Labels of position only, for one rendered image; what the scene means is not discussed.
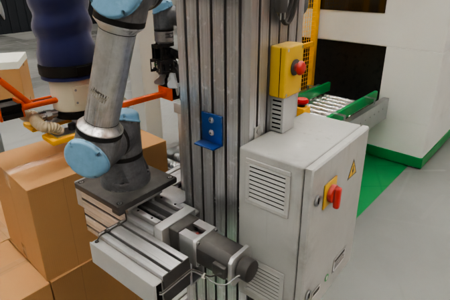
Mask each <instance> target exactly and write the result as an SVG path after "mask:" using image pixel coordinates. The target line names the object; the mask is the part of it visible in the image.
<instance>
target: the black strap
mask: <svg viewBox="0 0 450 300"><path fill-rule="evenodd" d="M37 69H38V73H39V75H40V76H43V77H46V78H74V77H79V76H85V75H89V74H91V69H92V62H91V63H87V64H83V65H79V66H69V67H47V66H40V65H39V64H37Z"/></svg>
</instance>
